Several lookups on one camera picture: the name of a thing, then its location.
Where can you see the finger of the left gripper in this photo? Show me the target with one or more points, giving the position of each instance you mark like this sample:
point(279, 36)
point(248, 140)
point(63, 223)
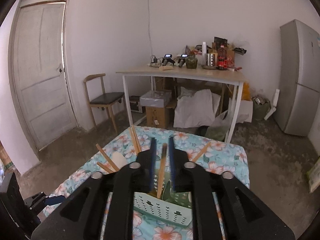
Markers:
point(39, 201)

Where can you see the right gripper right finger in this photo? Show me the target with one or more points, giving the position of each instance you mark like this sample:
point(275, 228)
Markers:
point(222, 206)

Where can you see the wooden chopstick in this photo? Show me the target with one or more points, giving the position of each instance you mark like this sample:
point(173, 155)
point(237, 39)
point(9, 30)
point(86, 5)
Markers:
point(134, 139)
point(161, 170)
point(108, 159)

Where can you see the white plastic rice paddle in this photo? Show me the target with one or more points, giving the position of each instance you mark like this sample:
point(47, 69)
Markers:
point(119, 159)

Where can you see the wooden chopstick top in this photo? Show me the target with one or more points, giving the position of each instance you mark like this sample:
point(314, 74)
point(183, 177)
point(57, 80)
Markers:
point(161, 170)

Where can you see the wooden chopstick bottom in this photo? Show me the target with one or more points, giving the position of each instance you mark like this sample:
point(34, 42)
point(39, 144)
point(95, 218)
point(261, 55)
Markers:
point(134, 139)

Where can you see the floral blue tablecloth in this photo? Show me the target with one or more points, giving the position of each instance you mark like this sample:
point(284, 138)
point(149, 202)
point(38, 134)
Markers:
point(218, 158)

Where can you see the green plastic utensil holder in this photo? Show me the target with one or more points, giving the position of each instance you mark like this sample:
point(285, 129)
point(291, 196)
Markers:
point(161, 210)

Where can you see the green vegetable bag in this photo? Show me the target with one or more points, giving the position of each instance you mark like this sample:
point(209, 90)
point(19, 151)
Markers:
point(218, 129)

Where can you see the cardboard box under table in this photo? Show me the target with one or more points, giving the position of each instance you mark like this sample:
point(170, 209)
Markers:
point(160, 117)

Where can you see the large white sack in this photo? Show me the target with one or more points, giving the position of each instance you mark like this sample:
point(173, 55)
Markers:
point(196, 108)

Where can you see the grey box on carton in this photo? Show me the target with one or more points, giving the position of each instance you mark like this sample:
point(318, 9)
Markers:
point(154, 98)

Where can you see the yellow plastic bag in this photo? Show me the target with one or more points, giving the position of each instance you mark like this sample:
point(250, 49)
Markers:
point(246, 95)

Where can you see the wooden chair black seat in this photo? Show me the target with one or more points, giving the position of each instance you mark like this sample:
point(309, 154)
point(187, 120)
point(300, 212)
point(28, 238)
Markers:
point(104, 101)

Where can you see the green glass jar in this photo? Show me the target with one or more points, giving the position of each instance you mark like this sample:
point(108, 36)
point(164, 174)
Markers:
point(191, 61)

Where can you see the steel canister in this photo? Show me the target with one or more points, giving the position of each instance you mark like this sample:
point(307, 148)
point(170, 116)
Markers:
point(211, 59)

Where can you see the cola bottle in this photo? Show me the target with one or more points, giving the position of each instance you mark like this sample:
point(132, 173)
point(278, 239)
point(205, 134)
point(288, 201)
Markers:
point(221, 57)

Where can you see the white rice bag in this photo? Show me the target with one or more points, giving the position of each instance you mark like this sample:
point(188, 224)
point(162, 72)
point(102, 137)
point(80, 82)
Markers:
point(313, 176)

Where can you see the grey refrigerator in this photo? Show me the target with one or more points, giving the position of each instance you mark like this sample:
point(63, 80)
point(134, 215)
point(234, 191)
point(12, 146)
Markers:
point(299, 79)

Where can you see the white wooden door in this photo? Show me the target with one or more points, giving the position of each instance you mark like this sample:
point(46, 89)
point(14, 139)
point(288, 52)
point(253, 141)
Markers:
point(38, 71)

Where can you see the white frame wooden table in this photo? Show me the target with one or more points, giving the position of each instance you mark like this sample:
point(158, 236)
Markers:
point(237, 79)

